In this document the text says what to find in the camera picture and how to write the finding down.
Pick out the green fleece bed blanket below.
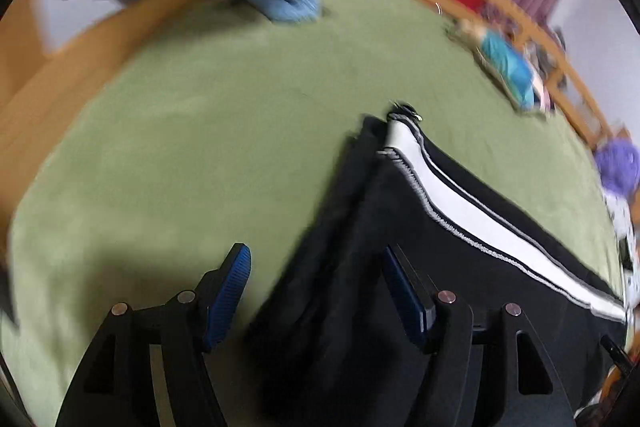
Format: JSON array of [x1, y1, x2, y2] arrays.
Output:
[[1, 0, 623, 426]]

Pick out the white black-flowered pillow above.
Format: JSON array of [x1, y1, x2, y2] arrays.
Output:
[[602, 188, 639, 272]]

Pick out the black pants with white stripe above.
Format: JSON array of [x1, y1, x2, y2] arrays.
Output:
[[243, 105, 627, 426]]

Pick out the colourful geometric pillow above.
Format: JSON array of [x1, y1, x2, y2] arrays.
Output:
[[450, 20, 554, 114]]

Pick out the purple plush monster toy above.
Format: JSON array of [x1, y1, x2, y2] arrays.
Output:
[[594, 138, 640, 199]]

